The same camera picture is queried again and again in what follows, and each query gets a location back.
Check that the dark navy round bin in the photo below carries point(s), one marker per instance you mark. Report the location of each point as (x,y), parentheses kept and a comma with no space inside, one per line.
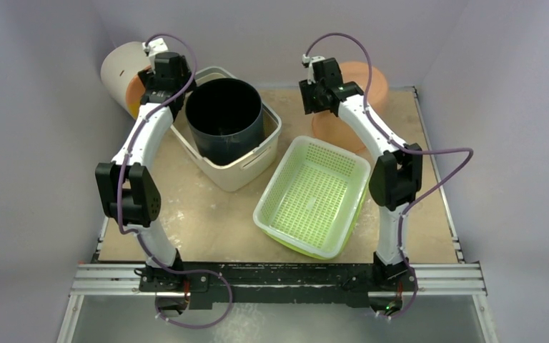
(226,119)

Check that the orange plastic bucket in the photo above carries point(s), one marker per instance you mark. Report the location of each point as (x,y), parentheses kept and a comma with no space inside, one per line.
(331,129)

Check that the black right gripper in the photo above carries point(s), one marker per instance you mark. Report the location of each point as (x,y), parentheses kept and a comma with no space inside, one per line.
(309,96)

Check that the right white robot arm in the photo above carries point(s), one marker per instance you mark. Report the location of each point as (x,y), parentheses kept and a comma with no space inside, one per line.
(343,99)

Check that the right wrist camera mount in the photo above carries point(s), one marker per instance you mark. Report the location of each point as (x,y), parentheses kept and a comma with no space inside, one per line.
(309,63)

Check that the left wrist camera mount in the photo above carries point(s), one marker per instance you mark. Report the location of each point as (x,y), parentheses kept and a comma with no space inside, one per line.
(154,47)

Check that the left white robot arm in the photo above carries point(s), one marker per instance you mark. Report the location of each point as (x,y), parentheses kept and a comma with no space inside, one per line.
(127,190)

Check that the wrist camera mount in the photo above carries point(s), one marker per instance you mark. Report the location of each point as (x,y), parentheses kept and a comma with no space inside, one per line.
(309,63)
(154,47)

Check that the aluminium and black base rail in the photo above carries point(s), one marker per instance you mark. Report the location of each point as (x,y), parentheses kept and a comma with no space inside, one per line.
(208,283)

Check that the white perforated strainer basket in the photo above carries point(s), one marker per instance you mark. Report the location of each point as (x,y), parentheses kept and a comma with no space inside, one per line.
(313,154)

